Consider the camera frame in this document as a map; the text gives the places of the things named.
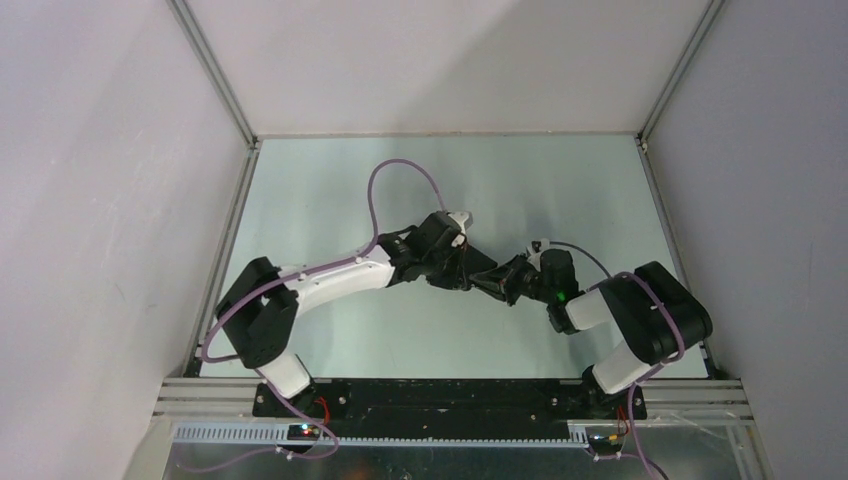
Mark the black zippered tool case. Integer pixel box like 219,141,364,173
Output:
426,244,498,291

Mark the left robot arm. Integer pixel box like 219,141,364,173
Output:
213,211,473,417

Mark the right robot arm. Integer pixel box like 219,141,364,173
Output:
468,244,713,418

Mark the aluminium frame post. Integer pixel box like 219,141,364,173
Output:
637,0,727,151
167,0,258,149

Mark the left aluminium frame post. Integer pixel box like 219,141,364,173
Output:
167,0,258,149

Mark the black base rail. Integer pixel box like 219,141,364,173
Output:
290,378,647,441

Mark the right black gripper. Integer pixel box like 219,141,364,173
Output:
471,251,556,305

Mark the right aluminium frame post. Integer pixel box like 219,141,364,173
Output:
637,0,727,151

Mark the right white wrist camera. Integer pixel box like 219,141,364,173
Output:
526,238,551,256

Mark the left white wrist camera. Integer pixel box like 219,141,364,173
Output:
448,211,473,248

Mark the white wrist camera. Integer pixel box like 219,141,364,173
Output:
448,211,473,248
526,238,551,256

